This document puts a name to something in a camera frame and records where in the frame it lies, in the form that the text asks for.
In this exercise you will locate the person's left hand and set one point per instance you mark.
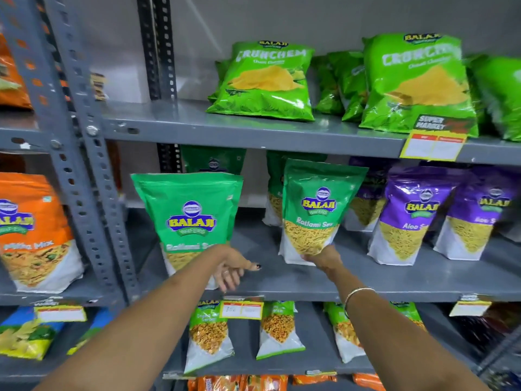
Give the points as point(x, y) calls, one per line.
point(228, 260)

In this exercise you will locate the person's right hand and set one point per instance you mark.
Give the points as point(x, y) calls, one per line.
point(329, 259)

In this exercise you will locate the person's left thumb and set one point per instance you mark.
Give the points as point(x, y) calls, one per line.
point(247, 265)

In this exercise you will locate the person's right fingers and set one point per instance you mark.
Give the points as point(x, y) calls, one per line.
point(313, 258)

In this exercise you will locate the large dark green snack pouch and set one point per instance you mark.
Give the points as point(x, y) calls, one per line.
point(189, 207)

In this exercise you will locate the person's left forearm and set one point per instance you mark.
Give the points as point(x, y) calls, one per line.
point(154, 333)

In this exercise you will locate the person's right forearm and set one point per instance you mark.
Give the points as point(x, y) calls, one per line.
point(399, 346)

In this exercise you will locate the small green-top snack packet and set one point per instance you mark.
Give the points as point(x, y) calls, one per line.
point(279, 331)
point(411, 315)
point(346, 333)
point(208, 337)

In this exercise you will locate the purple snack pouch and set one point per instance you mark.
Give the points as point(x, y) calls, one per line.
point(366, 199)
point(474, 223)
point(411, 215)

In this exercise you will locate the orange snack packet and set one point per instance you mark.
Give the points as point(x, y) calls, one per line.
point(236, 383)
point(368, 381)
point(313, 379)

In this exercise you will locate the grey metal shelf rack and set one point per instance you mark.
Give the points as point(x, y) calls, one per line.
point(20, 130)
point(260, 130)

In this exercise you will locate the yellow price label black header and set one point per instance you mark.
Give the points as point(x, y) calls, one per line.
point(433, 144)

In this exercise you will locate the blue and yellow snack bag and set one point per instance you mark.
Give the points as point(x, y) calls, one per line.
point(24, 335)
point(91, 329)

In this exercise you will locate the dark snack packets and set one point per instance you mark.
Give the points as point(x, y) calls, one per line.
point(488, 329)

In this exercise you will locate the row of lime chip bags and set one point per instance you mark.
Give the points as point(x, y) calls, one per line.
point(415, 81)

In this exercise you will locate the orange snack pouch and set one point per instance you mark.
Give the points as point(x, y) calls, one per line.
point(34, 236)

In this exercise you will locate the black slotted upright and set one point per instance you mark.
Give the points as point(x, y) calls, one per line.
point(163, 48)

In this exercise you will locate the brown packet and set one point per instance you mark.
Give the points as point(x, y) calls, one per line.
point(98, 86)

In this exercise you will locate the orange chip bag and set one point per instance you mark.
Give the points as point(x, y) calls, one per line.
point(10, 81)

